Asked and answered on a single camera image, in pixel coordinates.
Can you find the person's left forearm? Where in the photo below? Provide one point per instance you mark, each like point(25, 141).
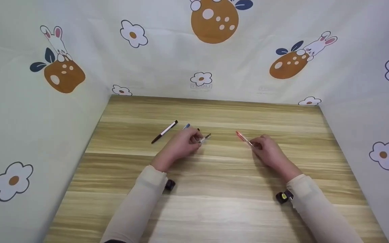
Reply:
point(137, 207)

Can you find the clear pen with orange cap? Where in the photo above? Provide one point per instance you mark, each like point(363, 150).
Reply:
point(242, 137)

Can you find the person's right forearm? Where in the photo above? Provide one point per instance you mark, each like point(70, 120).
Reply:
point(322, 211)

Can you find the person's right hand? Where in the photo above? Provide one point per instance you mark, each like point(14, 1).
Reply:
point(271, 153)

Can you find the person's left hand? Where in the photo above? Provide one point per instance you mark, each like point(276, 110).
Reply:
point(178, 148)

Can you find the black wrist band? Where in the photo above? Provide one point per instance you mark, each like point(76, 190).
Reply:
point(170, 184)
point(284, 196)

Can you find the white pen with black cap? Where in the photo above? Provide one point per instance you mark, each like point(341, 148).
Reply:
point(164, 131)

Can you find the person's left fingers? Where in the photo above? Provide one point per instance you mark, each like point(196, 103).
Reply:
point(194, 137)

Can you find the person's right fingers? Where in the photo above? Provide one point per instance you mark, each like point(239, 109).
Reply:
point(259, 145)

